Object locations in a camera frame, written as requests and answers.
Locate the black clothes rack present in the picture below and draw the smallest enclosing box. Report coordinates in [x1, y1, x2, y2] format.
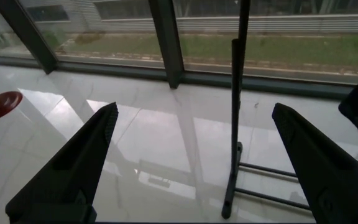
[221, 0, 312, 220]

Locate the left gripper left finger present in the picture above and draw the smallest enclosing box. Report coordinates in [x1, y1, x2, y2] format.
[4, 101, 119, 223]

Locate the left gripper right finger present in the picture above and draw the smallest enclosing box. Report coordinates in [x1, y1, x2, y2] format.
[271, 102, 358, 223]

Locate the window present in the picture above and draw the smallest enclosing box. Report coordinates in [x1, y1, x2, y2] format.
[0, 0, 358, 100]

